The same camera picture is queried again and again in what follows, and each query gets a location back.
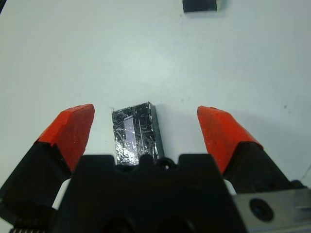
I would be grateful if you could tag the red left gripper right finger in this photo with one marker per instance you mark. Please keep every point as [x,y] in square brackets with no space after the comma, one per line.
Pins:
[223,133]

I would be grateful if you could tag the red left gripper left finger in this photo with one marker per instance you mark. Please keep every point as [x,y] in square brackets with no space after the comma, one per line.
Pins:
[68,131]

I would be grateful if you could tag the black box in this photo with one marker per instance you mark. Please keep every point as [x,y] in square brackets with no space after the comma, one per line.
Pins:
[136,131]

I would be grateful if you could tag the white camera box base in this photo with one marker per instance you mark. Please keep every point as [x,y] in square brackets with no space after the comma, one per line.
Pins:
[199,6]

